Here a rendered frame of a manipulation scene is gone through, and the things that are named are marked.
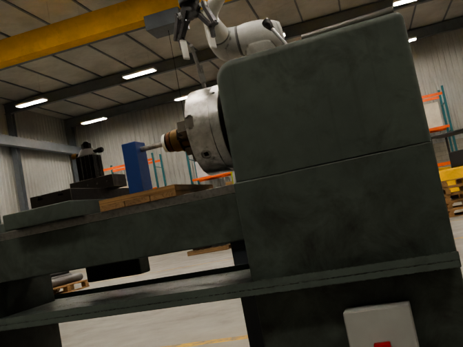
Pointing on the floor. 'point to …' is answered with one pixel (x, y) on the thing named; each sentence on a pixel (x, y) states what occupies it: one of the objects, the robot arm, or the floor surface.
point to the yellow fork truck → (446, 173)
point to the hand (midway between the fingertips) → (198, 49)
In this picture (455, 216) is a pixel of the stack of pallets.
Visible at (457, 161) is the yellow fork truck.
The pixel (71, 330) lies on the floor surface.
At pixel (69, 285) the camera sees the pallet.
